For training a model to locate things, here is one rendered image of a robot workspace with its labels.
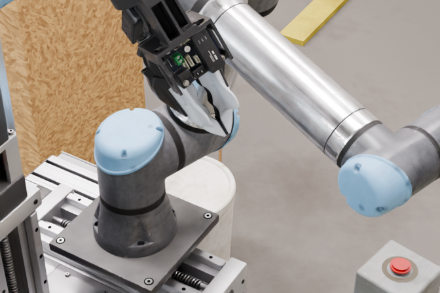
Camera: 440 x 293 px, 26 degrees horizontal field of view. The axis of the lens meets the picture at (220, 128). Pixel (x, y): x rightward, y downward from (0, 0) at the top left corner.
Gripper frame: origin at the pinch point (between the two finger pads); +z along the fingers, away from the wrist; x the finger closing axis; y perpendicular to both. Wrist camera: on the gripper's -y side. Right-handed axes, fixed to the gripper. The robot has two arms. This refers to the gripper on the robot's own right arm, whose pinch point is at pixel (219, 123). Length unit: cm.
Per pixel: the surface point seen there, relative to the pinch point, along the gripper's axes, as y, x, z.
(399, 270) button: -39, 24, 65
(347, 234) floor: -159, 53, 138
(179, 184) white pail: -154, 13, 83
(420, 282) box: -37, 25, 68
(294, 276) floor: -150, 28, 131
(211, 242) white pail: -144, 11, 99
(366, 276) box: -42, 18, 64
